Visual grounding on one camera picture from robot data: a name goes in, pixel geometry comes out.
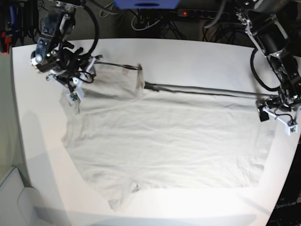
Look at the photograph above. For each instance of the grey side table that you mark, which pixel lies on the grey side table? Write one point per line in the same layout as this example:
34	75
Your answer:
16	208

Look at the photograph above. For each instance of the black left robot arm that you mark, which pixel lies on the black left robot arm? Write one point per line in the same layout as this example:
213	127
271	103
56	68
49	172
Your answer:
269	37

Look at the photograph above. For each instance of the red and black clamp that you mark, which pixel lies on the red and black clamp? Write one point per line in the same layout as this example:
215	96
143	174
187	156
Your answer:
5	42

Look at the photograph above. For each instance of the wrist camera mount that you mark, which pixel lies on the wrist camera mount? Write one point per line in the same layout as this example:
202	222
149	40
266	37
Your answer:
72	81
282	120

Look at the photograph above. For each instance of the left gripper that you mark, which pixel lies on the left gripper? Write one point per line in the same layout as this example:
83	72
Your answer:
263	110

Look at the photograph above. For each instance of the grey t-shirt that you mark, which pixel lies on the grey t-shirt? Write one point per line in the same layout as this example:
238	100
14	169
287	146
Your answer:
124	138

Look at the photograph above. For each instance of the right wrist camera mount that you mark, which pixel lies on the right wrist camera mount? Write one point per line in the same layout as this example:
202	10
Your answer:
72	81

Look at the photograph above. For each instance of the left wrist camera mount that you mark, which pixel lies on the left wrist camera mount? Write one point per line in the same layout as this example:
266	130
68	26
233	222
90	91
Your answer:
282	120

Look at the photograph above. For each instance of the blue box at top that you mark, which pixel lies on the blue box at top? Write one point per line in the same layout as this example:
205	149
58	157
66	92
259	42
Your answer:
146	4

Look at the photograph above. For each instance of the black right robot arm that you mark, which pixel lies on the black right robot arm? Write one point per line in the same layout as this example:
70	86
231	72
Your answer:
53	51

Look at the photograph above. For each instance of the black power strip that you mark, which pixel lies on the black power strip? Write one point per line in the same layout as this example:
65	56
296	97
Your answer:
195	14

